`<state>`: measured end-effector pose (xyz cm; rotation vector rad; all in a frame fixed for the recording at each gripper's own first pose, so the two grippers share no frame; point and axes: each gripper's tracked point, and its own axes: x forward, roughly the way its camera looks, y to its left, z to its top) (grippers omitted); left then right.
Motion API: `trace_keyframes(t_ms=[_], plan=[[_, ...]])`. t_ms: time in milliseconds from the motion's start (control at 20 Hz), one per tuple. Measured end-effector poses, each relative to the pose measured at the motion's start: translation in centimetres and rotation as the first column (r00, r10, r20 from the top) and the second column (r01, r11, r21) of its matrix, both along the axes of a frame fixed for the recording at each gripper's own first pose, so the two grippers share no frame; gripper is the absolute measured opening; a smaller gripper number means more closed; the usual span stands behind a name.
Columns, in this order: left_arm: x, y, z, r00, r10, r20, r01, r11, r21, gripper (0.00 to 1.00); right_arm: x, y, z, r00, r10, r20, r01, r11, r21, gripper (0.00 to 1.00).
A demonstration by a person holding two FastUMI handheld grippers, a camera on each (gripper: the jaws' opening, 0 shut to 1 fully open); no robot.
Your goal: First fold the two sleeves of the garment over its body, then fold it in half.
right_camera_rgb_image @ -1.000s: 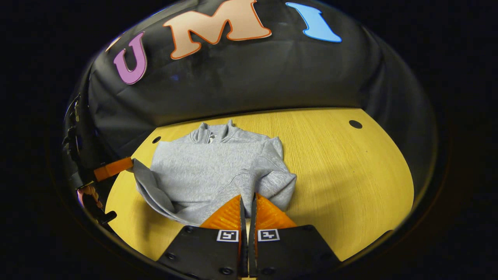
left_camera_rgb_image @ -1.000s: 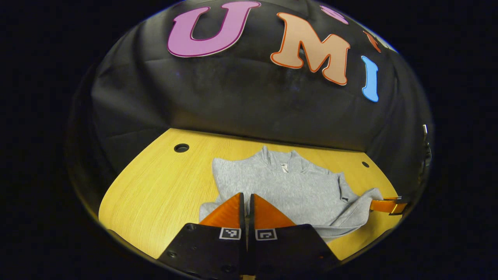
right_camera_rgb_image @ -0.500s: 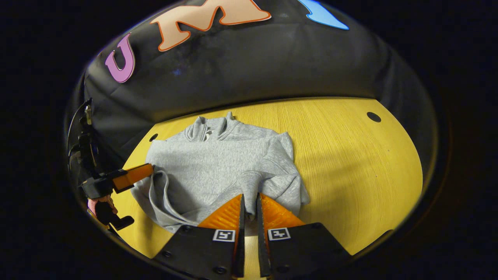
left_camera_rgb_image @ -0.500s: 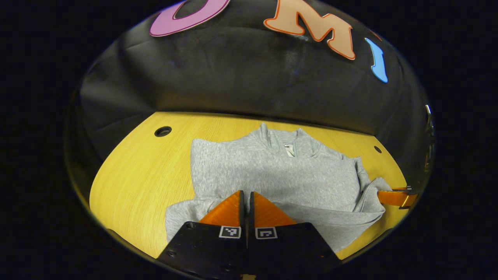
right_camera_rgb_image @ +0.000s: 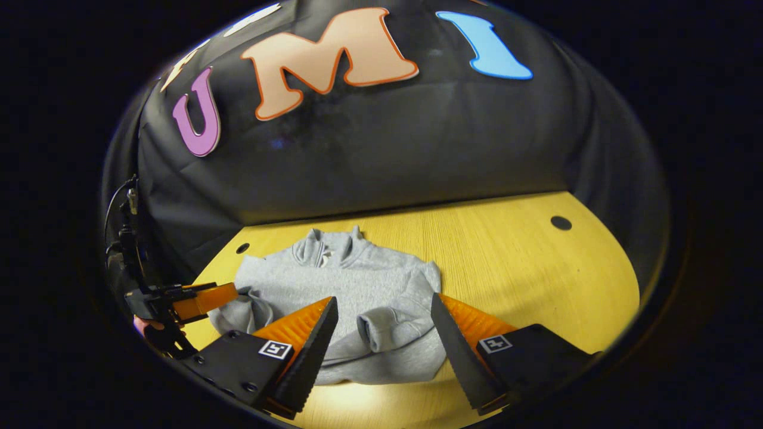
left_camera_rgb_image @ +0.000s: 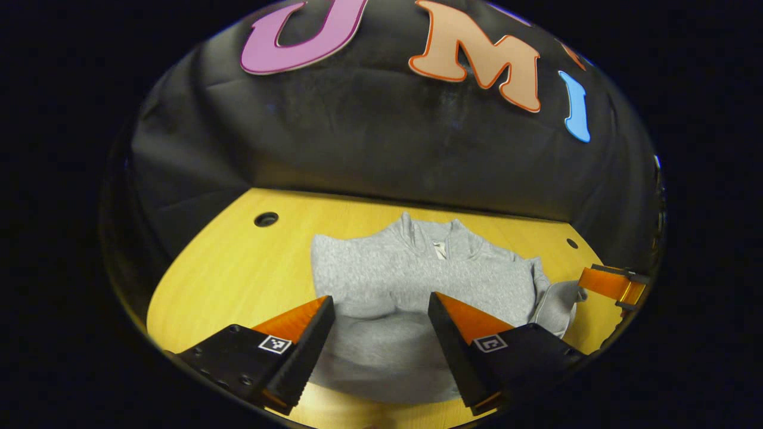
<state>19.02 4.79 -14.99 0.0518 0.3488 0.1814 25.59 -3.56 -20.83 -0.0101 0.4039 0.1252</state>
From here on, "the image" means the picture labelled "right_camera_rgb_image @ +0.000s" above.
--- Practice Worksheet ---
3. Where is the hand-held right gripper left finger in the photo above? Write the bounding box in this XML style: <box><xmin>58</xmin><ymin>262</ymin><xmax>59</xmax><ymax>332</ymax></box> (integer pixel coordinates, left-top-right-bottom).
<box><xmin>181</xmin><ymin>296</ymin><xmax>339</xmax><ymax>419</ymax></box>

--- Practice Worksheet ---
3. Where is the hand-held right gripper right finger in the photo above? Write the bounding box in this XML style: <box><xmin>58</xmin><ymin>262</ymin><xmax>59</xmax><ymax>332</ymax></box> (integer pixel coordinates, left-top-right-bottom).
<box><xmin>429</xmin><ymin>293</ymin><xmax>600</xmax><ymax>416</ymax></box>

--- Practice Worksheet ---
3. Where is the grey zip-neck sweatshirt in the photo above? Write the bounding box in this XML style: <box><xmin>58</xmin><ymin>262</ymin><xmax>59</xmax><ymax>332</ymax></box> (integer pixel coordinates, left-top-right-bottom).
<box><xmin>207</xmin><ymin>225</ymin><xmax>448</xmax><ymax>386</ymax></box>

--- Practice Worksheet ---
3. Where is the black backdrop cloth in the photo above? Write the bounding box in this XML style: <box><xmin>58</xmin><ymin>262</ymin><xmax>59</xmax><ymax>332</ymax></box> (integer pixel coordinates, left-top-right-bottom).
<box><xmin>101</xmin><ymin>0</ymin><xmax>671</xmax><ymax>299</ymax></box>

